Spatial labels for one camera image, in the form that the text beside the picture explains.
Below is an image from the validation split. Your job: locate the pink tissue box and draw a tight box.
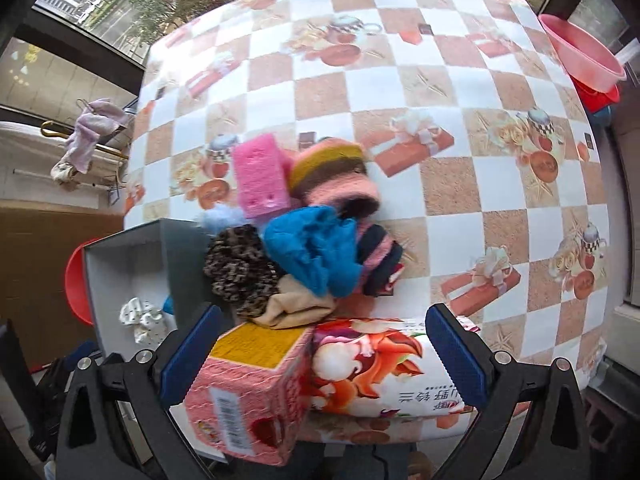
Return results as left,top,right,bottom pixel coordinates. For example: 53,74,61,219
182,321,316,467

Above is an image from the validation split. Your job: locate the floral printed tissue pack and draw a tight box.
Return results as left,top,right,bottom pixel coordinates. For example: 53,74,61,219
306,315,482,418

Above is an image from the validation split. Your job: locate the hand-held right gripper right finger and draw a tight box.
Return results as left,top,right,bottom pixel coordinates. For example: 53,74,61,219
425,302,591,480

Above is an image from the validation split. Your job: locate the light blue fluffy scrunchie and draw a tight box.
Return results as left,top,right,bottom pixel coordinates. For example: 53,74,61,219
192,205,251,236

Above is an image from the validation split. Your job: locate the blue knitted cloth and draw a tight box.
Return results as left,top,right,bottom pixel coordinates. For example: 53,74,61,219
262,206,363,298

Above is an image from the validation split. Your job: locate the checkered printed tablecloth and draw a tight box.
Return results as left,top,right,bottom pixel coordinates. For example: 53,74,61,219
122,0,611,446

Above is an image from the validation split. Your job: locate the pink yellow brown fuzzy sock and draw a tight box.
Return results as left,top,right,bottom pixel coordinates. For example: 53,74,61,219
287,137,383,221

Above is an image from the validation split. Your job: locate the pink plastic basin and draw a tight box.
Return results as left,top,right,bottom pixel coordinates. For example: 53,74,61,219
539,14,627,93

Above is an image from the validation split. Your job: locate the leopard print scrunchie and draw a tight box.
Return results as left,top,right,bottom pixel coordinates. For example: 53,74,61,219
202,224,288,318

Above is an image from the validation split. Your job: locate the white dotted scrunchie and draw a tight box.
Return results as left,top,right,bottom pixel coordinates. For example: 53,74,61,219
118,297,168,346

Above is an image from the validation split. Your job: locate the grey cardboard box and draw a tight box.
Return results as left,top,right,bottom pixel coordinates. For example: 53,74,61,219
82,217,226,361

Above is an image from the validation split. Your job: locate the gold clothes hanger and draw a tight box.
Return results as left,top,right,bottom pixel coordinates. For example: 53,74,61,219
41,121,130,162

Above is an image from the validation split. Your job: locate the beige cloth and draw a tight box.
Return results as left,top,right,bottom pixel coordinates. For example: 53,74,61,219
250,275,336,331

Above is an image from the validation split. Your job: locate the pale purple hanging garment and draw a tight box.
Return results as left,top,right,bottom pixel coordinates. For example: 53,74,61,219
50,98,136,183

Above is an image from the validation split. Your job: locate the pink and navy striped sock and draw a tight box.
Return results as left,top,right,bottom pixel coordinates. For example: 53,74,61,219
350,217,406,298

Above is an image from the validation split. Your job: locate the brown plastic stool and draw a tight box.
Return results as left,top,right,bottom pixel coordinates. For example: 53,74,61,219
582,385,626,441

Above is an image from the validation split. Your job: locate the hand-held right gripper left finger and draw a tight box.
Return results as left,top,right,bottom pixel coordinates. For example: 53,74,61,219
55,304,226,480

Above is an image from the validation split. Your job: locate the red plastic basin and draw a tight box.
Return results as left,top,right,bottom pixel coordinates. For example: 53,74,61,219
570,77,621,116

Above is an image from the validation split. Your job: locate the pink sponge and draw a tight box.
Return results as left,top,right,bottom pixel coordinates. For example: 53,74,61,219
231,132,296,221

